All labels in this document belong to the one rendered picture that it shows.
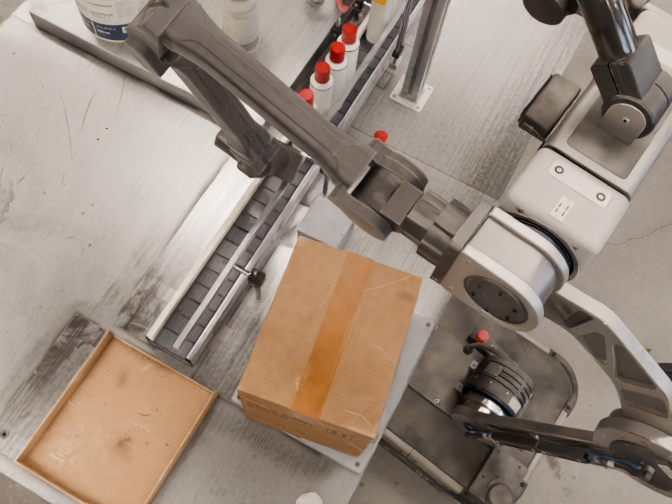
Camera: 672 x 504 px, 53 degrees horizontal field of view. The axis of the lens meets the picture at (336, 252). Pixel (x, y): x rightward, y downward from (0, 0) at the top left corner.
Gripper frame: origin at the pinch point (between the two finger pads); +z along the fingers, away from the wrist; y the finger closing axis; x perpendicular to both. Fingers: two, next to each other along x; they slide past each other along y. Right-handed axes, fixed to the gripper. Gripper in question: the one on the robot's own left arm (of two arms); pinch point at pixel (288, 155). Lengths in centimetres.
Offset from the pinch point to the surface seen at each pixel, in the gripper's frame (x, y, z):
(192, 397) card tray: 48, -9, -27
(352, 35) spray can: -28.7, -0.6, 6.1
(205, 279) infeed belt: 28.6, 1.6, -16.3
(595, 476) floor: 63, -119, 69
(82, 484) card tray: 67, 0, -43
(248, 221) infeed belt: 16.2, 0.9, -5.8
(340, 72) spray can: -20.6, -1.6, 5.8
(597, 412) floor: 47, -112, 81
